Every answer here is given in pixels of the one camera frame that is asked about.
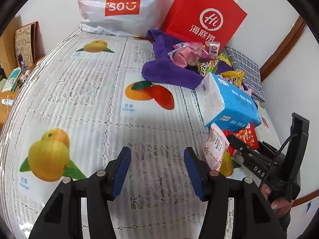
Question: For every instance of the right hand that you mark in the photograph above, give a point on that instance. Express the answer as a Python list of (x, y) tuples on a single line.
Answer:
[(281, 205)]

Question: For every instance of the yellow green snack bag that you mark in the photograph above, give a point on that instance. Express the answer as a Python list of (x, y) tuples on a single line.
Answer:
[(223, 57)]

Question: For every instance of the fruit print lace tablecloth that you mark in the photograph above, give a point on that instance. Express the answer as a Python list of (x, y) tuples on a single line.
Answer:
[(80, 87)]

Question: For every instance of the white Miniso plastic bag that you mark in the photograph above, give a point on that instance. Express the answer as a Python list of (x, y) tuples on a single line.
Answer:
[(120, 17)]

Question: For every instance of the brown wooden door frame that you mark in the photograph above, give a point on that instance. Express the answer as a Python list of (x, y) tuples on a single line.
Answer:
[(284, 48)]

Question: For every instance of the magenta crumpled snack wrapper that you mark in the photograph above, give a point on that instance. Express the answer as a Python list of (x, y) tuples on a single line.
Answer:
[(192, 46)]

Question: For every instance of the pink peach cake packet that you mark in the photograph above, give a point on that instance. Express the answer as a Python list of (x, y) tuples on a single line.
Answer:
[(248, 92)]

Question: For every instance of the pink nougat crisp packet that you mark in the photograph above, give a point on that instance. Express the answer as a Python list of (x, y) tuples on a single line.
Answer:
[(214, 147)]

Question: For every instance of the purple fleece blanket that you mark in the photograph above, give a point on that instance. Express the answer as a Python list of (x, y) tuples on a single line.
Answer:
[(162, 69)]

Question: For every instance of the small red white box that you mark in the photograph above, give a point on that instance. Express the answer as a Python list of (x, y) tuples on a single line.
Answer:
[(212, 49)]

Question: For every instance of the green rice cracker bag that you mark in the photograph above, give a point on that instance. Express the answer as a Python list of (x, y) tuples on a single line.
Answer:
[(204, 68)]

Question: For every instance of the yellow triangular snack pack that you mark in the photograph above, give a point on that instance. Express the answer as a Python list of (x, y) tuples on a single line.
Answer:
[(234, 77)]

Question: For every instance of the grey checked folded cloth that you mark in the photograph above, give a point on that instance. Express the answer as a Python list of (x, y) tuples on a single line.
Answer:
[(252, 77)]

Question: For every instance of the blue tissue pack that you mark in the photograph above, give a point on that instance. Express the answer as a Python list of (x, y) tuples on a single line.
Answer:
[(224, 104)]

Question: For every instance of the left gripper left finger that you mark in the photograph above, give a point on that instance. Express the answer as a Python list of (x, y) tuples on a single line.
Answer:
[(119, 171)]

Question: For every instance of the red paper Haidilao bag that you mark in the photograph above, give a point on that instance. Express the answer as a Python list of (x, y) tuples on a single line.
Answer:
[(203, 20)]

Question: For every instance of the pink triangular snack pack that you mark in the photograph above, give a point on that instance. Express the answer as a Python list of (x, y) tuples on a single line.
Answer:
[(186, 56)]

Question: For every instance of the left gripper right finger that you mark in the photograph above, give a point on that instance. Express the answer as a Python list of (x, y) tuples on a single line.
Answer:
[(198, 171)]

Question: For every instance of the red snack packet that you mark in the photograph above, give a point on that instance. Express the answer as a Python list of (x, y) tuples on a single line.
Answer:
[(247, 134)]

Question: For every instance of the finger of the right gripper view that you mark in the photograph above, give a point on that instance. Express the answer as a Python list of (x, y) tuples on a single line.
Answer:
[(247, 153)]

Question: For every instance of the brown framed picture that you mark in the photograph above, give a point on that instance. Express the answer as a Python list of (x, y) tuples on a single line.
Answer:
[(25, 43)]

